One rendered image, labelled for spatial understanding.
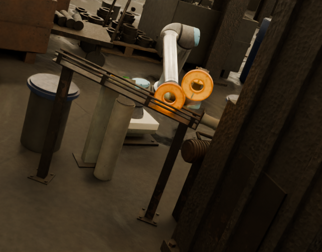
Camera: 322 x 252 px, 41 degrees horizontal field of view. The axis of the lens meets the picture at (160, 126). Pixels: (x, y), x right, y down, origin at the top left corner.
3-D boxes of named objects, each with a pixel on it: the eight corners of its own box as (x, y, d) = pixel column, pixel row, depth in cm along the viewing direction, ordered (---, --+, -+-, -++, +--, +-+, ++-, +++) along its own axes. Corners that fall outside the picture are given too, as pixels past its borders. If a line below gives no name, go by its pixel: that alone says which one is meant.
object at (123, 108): (114, 181, 269) (138, 107, 249) (96, 180, 263) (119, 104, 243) (108, 170, 278) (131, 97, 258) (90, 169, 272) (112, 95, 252)
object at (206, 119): (214, 132, 219) (220, 122, 217) (198, 124, 219) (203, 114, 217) (215, 128, 225) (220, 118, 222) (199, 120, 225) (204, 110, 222)
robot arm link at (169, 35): (163, 15, 278) (165, 90, 234) (181, 20, 281) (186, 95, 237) (157, 29, 286) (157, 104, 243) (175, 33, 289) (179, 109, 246)
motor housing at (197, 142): (195, 226, 253) (229, 149, 232) (163, 228, 242) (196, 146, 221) (185, 212, 263) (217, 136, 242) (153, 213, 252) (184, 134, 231)
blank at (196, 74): (218, 79, 210) (218, 77, 213) (189, 65, 210) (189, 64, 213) (204, 106, 216) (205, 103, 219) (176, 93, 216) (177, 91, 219)
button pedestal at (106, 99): (110, 168, 281) (137, 82, 257) (74, 167, 269) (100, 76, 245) (102, 155, 293) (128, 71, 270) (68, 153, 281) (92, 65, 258)
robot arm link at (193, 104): (178, 105, 250) (183, 84, 248) (196, 109, 252) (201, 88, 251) (182, 107, 241) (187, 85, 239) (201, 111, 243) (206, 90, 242)
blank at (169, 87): (190, 105, 218) (190, 103, 221) (175, 78, 214) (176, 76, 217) (163, 118, 222) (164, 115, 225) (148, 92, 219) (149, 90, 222)
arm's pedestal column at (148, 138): (92, 118, 340) (94, 109, 337) (135, 121, 362) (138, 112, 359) (111, 145, 310) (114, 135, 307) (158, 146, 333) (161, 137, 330)
